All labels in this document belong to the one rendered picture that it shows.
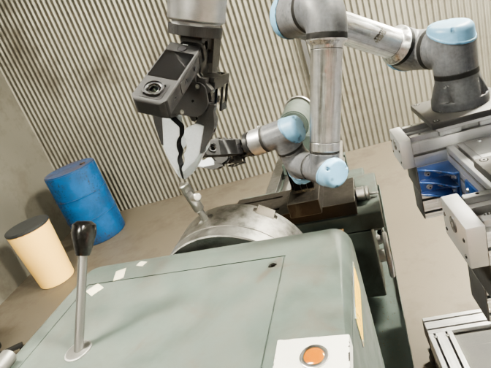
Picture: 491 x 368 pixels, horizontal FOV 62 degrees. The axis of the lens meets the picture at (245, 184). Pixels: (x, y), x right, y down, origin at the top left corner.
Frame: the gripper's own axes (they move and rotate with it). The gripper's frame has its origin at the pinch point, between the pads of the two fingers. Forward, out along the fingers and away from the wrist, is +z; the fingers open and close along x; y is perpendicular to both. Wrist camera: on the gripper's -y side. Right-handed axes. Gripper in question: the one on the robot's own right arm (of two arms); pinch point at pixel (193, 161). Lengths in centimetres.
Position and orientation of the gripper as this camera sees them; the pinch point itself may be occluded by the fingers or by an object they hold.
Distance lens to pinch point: 125.7
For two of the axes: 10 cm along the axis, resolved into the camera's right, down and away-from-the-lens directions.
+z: -8.2, 2.4, 5.2
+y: 5.5, 0.6, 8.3
